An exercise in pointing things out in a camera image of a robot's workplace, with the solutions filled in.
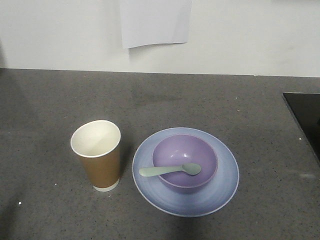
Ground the black gas stove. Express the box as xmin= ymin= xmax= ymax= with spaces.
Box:
xmin=282 ymin=92 xmax=320 ymax=162

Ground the mint green plastic spoon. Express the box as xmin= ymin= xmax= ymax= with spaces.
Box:
xmin=139 ymin=163 xmax=202 ymax=177

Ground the brown paper cup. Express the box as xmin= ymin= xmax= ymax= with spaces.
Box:
xmin=70 ymin=120 xmax=121 ymax=192

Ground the white paper sheet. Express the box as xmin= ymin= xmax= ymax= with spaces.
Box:
xmin=119 ymin=0 xmax=192 ymax=49

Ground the purple plastic bowl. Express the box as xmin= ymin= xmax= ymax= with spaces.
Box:
xmin=152 ymin=134 xmax=218 ymax=194

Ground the light blue plate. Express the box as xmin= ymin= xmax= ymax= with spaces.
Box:
xmin=132 ymin=127 xmax=240 ymax=218

